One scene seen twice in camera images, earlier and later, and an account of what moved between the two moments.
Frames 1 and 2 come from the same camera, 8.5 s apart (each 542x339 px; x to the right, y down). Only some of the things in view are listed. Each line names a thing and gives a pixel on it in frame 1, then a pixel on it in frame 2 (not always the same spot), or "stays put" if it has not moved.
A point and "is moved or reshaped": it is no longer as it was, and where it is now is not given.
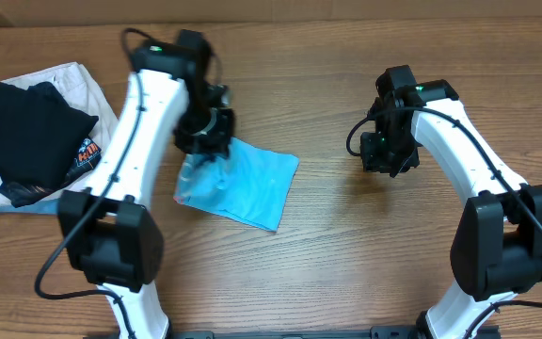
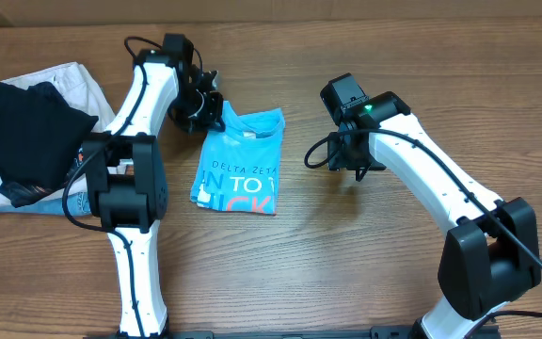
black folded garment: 33,139 stays put
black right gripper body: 394,151 -> 352,156
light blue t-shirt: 247,185 is moved or reshaped
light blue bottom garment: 49,205 stays put
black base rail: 484,331 stays put
